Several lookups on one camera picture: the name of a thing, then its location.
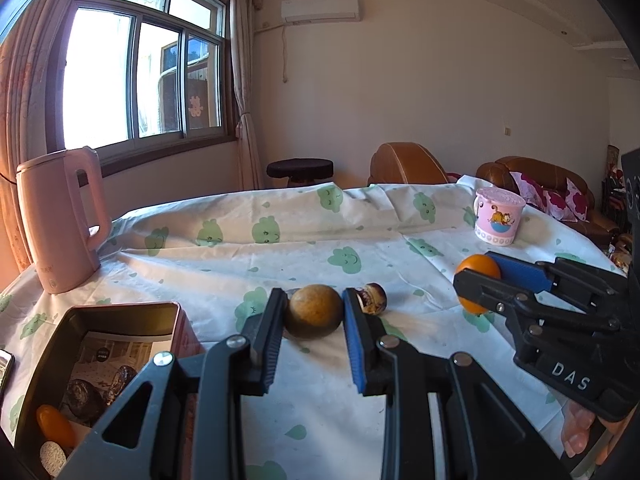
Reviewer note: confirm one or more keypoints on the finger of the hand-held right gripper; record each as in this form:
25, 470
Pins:
522, 275
482, 287

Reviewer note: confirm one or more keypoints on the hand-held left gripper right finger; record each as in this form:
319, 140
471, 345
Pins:
354, 345

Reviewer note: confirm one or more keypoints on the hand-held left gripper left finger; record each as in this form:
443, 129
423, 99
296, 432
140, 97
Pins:
270, 340

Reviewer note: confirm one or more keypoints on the orange tangerine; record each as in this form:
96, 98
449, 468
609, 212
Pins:
54, 425
477, 264

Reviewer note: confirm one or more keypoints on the tan round longan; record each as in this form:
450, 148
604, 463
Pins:
314, 312

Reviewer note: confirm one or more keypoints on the pink metal tin box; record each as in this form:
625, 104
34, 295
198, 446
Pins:
115, 317

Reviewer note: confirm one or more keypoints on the person's right hand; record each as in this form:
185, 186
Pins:
580, 430

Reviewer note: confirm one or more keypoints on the small brown purple cut piece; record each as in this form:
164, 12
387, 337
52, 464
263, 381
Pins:
375, 296

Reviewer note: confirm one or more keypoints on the pink cartoon cup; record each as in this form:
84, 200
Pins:
500, 215

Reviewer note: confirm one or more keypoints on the white purple floral cushion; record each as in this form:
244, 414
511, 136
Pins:
580, 200
530, 190

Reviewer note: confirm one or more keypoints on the brown leather sofa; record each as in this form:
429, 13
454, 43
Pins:
540, 172

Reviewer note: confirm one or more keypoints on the dark cabinet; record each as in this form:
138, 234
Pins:
614, 185

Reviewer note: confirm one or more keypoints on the brown leather armchair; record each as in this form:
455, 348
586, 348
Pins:
407, 162

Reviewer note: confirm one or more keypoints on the dark brown glossy lump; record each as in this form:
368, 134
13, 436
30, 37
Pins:
120, 380
85, 400

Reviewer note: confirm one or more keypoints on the black round stool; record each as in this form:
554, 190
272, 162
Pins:
300, 167

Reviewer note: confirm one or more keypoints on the beige tied curtain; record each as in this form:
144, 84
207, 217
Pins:
247, 150

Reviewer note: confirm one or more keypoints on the pink window sticker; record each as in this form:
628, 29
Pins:
195, 106

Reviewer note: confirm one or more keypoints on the pink electric kettle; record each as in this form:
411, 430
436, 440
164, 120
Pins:
50, 220

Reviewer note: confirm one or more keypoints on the black smartphone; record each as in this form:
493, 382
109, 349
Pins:
5, 367

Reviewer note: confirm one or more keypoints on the brown framed window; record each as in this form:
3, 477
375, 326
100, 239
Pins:
100, 75

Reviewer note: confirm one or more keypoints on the white air conditioner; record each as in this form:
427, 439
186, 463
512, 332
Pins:
320, 8

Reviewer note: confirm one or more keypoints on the pink patterned curtain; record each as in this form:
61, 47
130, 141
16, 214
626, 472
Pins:
20, 135

